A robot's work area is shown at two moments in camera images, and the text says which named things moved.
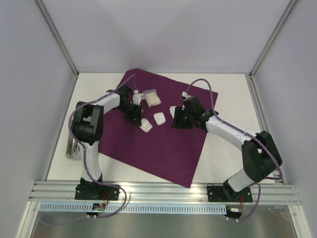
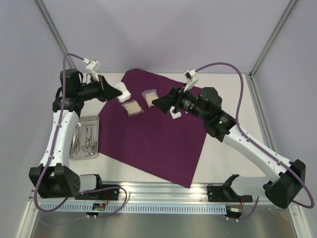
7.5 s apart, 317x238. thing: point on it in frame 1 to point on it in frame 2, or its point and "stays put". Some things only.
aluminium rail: (153, 192) stays put
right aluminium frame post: (287, 12) stays put
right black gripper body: (181, 119) to (175, 99)
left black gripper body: (131, 110) to (97, 89)
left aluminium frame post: (50, 24) stays put
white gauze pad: (172, 109) stays put
